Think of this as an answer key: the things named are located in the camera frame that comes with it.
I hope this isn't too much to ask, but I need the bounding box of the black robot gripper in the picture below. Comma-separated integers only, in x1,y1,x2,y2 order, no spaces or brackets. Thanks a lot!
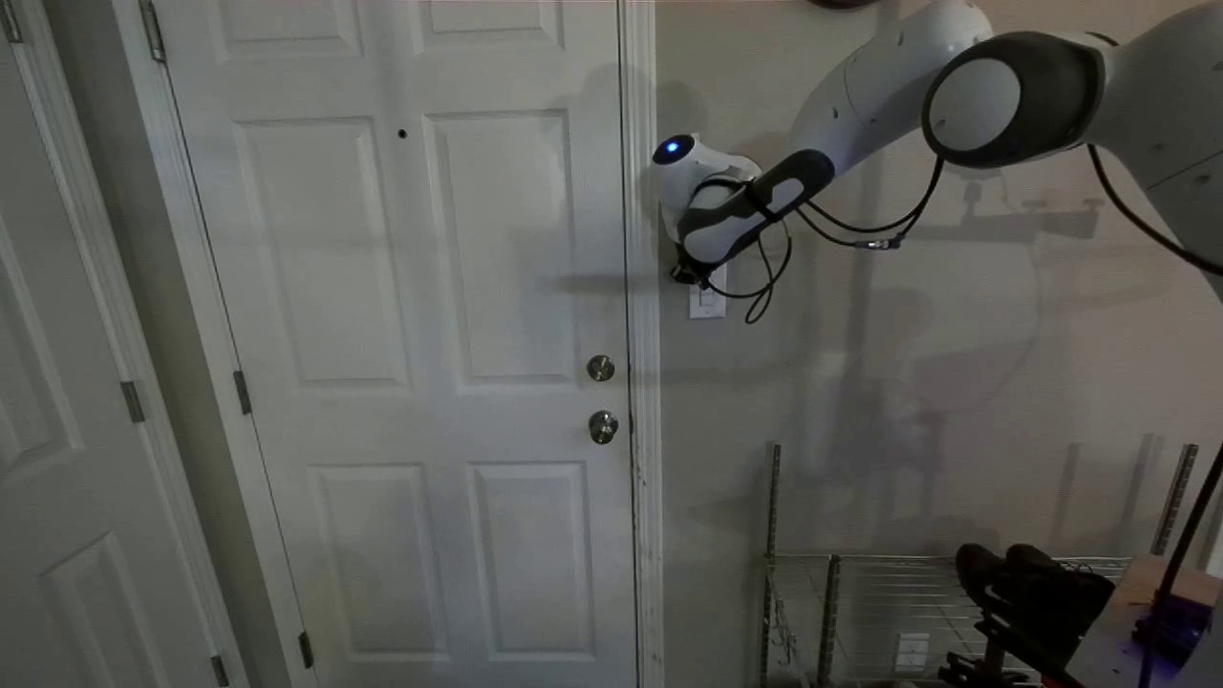
666,246,718,288

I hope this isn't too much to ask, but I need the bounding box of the white light switch plate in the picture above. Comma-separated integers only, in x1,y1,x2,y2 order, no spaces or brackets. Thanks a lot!
682,265,733,326

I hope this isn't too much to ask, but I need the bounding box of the dark device with blue light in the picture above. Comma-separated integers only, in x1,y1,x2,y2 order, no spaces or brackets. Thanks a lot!
1136,594,1214,669

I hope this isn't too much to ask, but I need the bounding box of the round metal door knob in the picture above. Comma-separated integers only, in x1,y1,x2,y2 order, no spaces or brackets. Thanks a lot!
583,404,623,452

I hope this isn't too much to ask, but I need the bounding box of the white panelled entry door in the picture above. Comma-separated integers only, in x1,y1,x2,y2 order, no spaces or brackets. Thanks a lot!
108,0,644,688

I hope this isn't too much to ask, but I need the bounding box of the white panelled closet door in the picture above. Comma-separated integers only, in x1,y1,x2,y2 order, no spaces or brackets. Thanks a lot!
0,0,248,688

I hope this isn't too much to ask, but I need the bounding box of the metal wire rack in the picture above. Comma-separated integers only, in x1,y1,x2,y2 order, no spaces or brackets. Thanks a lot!
755,436,1223,688

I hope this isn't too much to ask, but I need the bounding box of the thick black cable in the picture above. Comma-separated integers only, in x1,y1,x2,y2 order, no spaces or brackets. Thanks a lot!
1144,438,1223,688

